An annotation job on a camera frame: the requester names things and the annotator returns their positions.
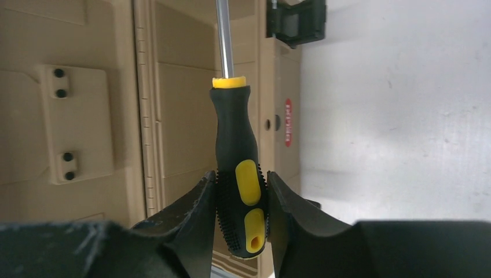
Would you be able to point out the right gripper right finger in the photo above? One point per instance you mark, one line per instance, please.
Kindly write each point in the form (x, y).
(307, 242)

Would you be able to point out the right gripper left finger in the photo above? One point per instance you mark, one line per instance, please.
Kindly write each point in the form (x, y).
(175, 242)

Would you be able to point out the black yellow screwdriver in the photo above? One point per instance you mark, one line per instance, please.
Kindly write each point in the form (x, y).
(242, 192)

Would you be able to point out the tan plastic toolbox bin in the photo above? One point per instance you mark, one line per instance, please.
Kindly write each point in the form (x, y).
(105, 107)

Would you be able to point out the rear black toolbox latch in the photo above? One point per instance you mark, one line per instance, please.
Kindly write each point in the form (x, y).
(296, 24)

